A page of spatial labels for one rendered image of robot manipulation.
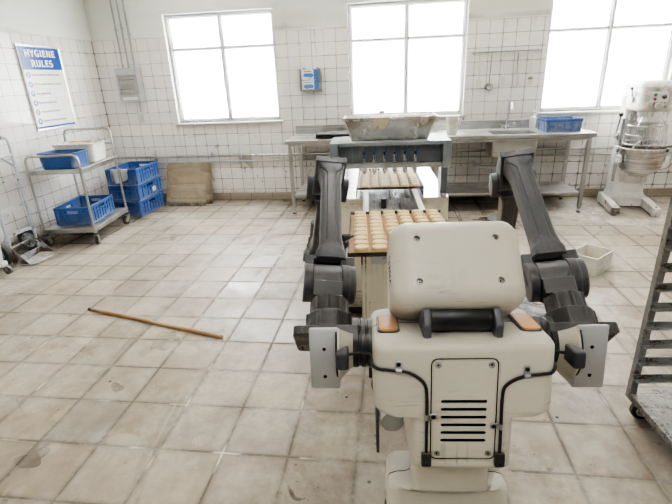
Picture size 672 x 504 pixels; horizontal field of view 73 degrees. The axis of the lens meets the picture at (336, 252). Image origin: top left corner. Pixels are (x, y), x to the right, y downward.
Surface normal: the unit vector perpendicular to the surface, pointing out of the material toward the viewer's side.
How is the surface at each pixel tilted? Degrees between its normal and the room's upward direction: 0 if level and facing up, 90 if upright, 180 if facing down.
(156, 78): 90
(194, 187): 67
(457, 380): 81
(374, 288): 90
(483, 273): 47
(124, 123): 90
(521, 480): 0
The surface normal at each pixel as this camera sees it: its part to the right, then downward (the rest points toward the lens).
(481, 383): -0.05, 0.22
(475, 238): -0.06, -0.37
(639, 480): -0.04, -0.93
